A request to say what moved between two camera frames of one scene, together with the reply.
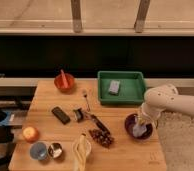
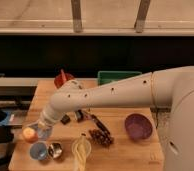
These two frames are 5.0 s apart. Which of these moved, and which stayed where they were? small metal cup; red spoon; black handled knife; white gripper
Moved: white gripper
Stayed: red spoon; small metal cup; black handled knife
